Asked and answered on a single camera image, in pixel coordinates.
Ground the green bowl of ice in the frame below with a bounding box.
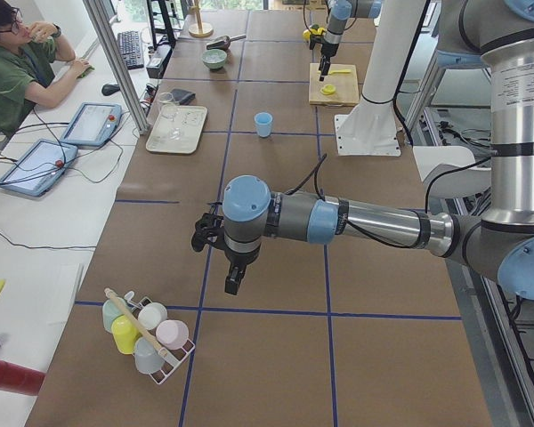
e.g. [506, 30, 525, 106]
[201, 49, 228, 70]

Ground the cream bear tray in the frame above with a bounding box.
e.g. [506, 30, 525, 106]
[145, 106, 207, 155]

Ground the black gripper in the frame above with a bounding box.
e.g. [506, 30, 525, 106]
[319, 43, 336, 81]
[224, 247, 259, 294]

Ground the seated person green shirt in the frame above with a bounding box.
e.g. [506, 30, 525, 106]
[0, 1, 92, 137]

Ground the red cylinder bottle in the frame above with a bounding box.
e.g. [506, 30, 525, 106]
[0, 359, 45, 396]

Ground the whole yellow lemon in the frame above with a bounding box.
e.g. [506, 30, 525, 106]
[303, 26, 326, 44]

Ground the wooden rack handle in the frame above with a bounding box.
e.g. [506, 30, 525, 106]
[104, 287, 169, 359]

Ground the wooden mug tree stand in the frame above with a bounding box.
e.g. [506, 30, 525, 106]
[188, 0, 214, 38]

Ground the light blue cup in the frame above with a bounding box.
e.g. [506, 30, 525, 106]
[254, 112, 273, 138]

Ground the yellow plastic knife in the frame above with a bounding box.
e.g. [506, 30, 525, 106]
[328, 68, 352, 75]

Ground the far teach pendant tablet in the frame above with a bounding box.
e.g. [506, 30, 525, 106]
[60, 102, 123, 147]

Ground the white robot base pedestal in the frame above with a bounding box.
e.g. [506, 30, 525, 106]
[335, 0, 429, 157]

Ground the white wire cup rack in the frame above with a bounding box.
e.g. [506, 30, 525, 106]
[125, 291, 195, 384]

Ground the green cup in rack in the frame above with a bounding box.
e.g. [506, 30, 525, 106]
[101, 299, 122, 333]

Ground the grey cup in rack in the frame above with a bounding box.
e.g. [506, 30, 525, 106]
[133, 337, 164, 375]

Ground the aluminium frame post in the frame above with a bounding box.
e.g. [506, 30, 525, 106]
[83, 0, 150, 135]

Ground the pink cup in rack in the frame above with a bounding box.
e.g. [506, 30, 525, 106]
[156, 319, 189, 350]

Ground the metal ice scoop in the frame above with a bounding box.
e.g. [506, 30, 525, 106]
[206, 34, 247, 51]

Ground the clear wine glass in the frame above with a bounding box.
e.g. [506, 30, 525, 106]
[158, 93, 182, 140]

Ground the wooden cutting board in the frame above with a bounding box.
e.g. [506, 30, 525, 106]
[309, 63, 360, 107]

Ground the yellow cup in rack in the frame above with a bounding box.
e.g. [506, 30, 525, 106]
[110, 315, 141, 355]

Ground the grey folded cloth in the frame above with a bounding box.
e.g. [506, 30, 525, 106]
[170, 88, 196, 105]

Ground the lemon slice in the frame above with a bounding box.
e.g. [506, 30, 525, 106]
[320, 85, 336, 96]

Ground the near teach pendant tablet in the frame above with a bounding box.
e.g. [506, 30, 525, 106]
[0, 139, 78, 197]

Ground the white cup in rack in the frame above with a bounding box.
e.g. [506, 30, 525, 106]
[138, 302, 167, 331]

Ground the black keyboard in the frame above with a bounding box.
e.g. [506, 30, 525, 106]
[117, 30, 144, 69]

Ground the black computer mouse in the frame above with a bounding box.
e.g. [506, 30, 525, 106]
[101, 84, 120, 96]

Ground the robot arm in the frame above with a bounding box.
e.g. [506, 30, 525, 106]
[218, 1, 534, 300]
[319, 0, 382, 82]

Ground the teach pendant tablet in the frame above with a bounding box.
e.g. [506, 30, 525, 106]
[0, 139, 78, 197]
[60, 102, 123, 147]

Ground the white chair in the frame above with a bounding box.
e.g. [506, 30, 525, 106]
[413, 146, 491, 198]

